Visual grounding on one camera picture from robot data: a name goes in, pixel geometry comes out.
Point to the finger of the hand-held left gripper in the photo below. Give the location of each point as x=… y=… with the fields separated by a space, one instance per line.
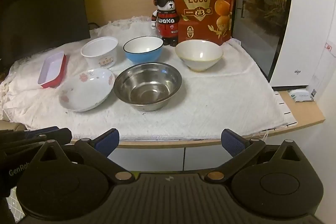
x=52 y=136
x=47 y=129

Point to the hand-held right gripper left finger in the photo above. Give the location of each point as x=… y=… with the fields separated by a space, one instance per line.
x=106 y=142

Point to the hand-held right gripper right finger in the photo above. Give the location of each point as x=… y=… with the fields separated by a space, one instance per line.
x=232 y=144

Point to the stainless steel bowl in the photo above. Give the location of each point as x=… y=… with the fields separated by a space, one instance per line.
x=148 y=87

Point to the white conical ceramic bowl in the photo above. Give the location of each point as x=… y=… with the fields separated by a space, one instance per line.
x=199 y=56

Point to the white cloth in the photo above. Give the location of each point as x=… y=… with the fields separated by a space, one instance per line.
x=210 y=98

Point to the white cabinet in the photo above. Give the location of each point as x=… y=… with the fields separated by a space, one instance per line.
x=157 y=158

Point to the white floral plate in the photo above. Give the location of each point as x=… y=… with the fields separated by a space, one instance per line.
x=84 y=90

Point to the red rectangular baking dish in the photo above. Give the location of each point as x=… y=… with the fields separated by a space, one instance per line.
x=52 y=69

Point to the wet wipes pack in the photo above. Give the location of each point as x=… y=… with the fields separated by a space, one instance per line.
x=300 y=96

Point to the white plastic cup bowl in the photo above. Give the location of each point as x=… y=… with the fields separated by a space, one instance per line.
x=99 y=52

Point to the blue bowl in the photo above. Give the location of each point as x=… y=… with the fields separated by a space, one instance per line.
x=143 y=53

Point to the white cardboard box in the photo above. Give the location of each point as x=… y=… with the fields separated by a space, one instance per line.
x=325 y=69

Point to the black monitor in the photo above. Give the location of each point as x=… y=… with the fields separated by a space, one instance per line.
x=39 y=3

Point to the panda figurine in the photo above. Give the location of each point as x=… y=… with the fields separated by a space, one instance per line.
x=166 y=19

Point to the red snack bag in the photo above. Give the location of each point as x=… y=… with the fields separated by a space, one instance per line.
x=199 y=3

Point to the white computer case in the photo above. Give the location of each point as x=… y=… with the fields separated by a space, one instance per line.
x=307 y=16

